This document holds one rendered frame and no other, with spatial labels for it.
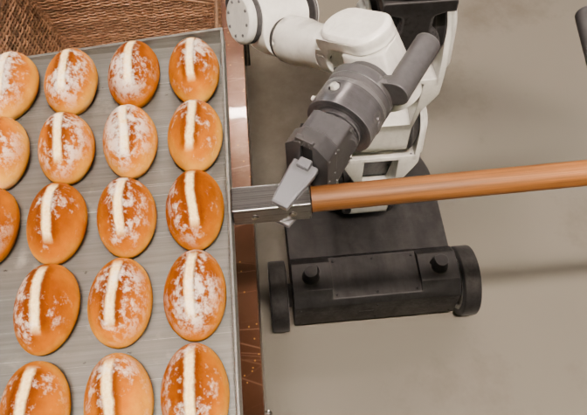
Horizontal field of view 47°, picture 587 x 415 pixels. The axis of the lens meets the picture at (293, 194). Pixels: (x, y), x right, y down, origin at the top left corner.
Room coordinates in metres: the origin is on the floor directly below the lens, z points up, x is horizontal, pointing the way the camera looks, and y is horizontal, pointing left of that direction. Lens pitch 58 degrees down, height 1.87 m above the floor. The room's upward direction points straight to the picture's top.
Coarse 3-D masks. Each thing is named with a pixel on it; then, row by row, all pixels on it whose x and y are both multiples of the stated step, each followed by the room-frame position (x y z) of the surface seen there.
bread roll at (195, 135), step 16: (176, 112) 0.51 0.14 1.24; (192, 112) 0.50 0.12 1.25; (208, 112) 0.51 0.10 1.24; (176, 128) 0.48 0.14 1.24; (192, 128) 0.48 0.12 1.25; (208, 128) 0.48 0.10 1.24; (176, 144) 0.46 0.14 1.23; (192, 144) 0.46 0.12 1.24; (208, 144) 0.46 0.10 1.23; (176, 160) 0.45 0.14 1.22; (192, 160) 0.45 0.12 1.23; (208, 160) 0.45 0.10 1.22
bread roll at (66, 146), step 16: (64, 112) 0.51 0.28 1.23; (48, 128) 0.48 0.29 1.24; (64, 128) 0.48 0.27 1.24; (80, 128) 0.49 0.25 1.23; (48, 144) 0.46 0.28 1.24; (64, 144) 0.46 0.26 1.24; (80, 144) 0.47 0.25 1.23; (48, 160) 0.44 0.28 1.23; (64, 160) 0.44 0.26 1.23; (80, 160) 0.45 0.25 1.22; (48, 176) 0.43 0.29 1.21; (64, 176) 0.43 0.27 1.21; (80, 176) 0.44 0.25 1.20
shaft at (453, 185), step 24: (504, 168) 0.43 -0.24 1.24; (528, 168) 0.43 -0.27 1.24; (552, 168) 0.43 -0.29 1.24; (576, 168) 0.42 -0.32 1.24; (312, 192) 0.40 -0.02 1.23; (336, 192) 0.40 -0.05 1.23; (360, 192) 0.40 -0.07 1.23; (384, 192) 0.40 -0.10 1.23; (408, 192) 0.40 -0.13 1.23; (432, 192) 0.40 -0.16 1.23; (456, 192) 0.40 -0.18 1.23; (480, 192) 0.40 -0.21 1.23; (504, 192) 0.40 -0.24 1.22
